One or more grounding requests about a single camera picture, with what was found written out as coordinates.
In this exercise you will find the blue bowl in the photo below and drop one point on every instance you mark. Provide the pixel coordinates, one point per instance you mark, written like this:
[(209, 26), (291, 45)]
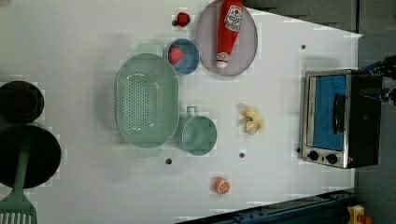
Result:
[(189, 63)]

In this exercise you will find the large black round pan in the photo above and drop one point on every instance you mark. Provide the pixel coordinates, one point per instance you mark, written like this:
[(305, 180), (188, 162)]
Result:
[(44, 157)]

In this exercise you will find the pink strawberry toy in bowl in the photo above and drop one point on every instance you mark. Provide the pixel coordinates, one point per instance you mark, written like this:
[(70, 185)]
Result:
[(175, 54)]

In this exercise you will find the orange slice toy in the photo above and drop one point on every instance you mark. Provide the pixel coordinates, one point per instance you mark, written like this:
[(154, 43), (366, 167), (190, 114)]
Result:
[(222, 186)]

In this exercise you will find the blue metal frame rail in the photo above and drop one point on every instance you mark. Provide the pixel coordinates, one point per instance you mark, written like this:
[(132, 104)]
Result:
[(326, 208)]

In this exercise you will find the grey round plate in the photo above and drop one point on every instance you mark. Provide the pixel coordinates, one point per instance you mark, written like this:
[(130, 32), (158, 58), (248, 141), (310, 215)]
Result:
[(245, 46)]

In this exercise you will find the small black round pot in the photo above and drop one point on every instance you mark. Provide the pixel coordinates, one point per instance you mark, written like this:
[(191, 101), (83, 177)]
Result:
[(21, 102)]

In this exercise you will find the red strawberry toy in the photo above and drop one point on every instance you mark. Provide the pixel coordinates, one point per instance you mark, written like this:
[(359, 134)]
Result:
[(182, 19)]

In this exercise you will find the green perforated colander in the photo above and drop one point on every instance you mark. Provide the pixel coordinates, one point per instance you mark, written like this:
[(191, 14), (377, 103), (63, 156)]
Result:
[(146, 94)]

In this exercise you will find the green mug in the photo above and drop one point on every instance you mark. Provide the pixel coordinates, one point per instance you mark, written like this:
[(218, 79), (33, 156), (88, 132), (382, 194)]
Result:
[(199, 133)]

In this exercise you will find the green slotted spatula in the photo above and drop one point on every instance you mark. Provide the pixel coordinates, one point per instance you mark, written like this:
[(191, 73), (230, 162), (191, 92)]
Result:
[(16, 208)]

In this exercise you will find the red ketchup bottle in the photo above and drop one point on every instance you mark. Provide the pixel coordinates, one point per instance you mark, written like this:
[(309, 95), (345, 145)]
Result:
[(229, 26)]

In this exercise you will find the yellow plush banana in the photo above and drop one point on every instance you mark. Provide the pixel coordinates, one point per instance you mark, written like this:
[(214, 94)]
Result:
[(251, 119)]

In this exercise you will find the silver toaster oven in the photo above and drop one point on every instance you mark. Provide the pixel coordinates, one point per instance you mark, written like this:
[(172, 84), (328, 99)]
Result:
[(341, 122)]

